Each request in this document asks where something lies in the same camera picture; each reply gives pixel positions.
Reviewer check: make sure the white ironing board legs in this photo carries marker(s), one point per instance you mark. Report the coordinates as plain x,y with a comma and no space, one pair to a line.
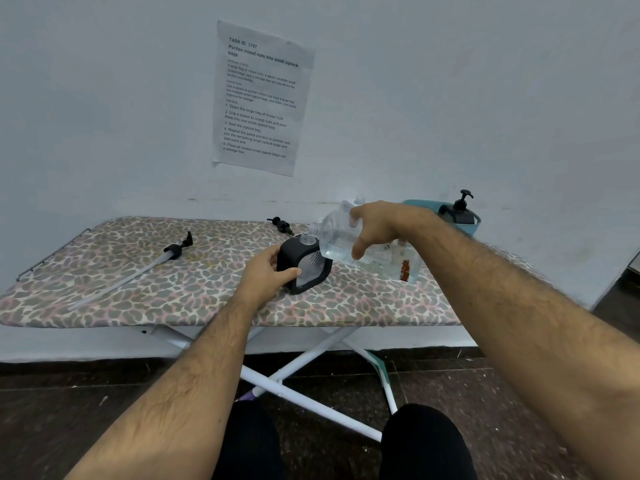
310,405

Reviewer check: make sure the leopard print ironing board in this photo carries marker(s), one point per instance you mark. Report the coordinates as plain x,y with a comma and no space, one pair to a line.
150,294

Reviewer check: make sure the person's right hand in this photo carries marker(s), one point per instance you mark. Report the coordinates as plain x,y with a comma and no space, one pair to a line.
387,224

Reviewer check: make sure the person's left leg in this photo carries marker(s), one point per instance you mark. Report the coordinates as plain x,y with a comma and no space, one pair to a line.
250,444

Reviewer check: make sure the small black pump head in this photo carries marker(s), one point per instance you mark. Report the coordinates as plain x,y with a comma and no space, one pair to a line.
284,225
462,202

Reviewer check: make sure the black pump with long tube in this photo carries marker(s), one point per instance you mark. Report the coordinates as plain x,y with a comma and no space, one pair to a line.
175,249

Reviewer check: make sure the black square dispenser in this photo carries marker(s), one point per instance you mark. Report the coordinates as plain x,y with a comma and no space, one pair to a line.
287,254
462,218

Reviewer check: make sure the person's left hand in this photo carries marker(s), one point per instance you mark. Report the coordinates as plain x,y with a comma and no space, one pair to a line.
262,279

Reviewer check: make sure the person's right leg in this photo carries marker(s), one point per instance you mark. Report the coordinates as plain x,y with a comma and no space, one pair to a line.
425,444

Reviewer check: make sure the person's left forearm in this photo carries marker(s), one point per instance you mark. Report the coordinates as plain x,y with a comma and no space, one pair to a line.
170,394

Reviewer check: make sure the person's right forearm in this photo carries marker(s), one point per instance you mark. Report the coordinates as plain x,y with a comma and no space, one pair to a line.
525,319

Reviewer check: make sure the transparent bottle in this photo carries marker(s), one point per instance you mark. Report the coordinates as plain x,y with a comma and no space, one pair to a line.
335,234

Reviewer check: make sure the teal plastic basket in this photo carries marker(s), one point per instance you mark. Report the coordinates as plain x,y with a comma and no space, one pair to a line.
417,203

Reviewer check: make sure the printed paper sheet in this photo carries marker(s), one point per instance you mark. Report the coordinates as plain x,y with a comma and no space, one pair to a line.
260,94

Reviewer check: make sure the person's leg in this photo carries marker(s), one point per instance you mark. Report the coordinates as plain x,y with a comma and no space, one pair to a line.
250,444
425,444

